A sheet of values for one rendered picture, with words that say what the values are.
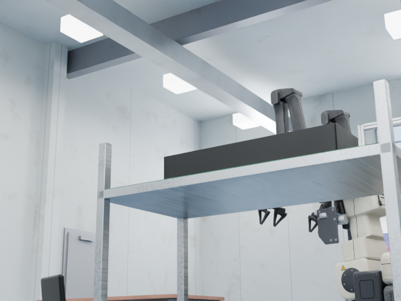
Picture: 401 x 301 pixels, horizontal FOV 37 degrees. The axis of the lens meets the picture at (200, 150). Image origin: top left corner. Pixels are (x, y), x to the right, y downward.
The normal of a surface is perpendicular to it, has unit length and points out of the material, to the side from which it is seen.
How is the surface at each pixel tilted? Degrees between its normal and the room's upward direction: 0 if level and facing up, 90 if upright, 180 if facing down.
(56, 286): 98
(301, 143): 90
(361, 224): 90
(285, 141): 90
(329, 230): 90
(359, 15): 180
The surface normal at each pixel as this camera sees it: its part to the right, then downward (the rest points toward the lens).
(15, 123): 0.84, -0.16
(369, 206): -0.69, -0.19
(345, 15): 0.01, 0.96
